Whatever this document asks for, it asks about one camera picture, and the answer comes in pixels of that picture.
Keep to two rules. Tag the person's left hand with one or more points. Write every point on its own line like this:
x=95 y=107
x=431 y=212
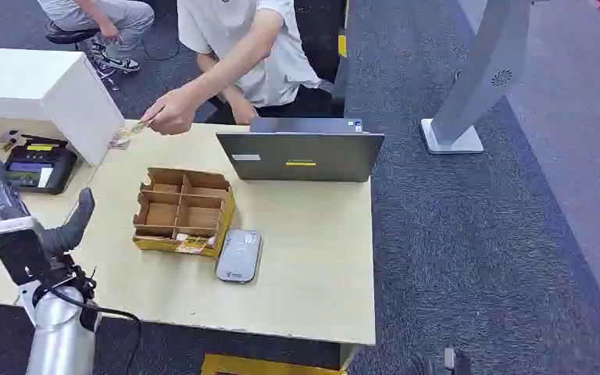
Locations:
x=173 y=114

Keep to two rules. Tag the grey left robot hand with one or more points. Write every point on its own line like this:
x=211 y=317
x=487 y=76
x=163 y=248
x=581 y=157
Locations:
x=72 y=227

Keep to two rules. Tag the person's right hand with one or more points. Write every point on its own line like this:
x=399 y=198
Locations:
x=244 y=113

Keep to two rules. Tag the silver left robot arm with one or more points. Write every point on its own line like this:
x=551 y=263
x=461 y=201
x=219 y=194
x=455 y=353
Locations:
x=59 y=336

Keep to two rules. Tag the person at desk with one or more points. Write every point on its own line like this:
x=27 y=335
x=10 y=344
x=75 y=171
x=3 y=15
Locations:
x=274 y=67

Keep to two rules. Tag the black card terminal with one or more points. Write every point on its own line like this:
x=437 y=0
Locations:
x=38 y=168

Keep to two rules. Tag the grey laptop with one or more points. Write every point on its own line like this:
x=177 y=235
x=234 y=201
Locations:
x=302 y=155

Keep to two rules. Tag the wooden compartment box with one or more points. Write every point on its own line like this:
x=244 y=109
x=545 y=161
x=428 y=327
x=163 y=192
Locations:
x=186 y=212

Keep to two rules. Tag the small dark desk item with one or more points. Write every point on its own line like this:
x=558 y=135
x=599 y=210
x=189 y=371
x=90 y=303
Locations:
x=9 y=140

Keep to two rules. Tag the person on stool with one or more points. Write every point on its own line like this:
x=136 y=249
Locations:
x=108 y=20

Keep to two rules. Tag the card with printed face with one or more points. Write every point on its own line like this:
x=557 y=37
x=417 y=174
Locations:
x=192 y=243

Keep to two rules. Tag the black stool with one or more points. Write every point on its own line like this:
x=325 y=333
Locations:
x=67 y=35

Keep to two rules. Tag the white box partition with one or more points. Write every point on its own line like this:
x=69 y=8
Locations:
x=36 y=83

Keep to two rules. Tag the grey flat card reader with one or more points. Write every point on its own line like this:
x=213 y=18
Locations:
x=239 y=256

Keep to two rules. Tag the yellow box under desk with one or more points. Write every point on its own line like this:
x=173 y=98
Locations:
x=258 y=366

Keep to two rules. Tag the grey floor stand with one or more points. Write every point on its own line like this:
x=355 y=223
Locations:
x=481 y=72

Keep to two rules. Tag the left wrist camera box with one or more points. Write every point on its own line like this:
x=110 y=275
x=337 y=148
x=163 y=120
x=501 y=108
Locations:
x=18 y=253

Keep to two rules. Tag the black and yellow post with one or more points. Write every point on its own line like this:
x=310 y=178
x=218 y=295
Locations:
x=342 y=44

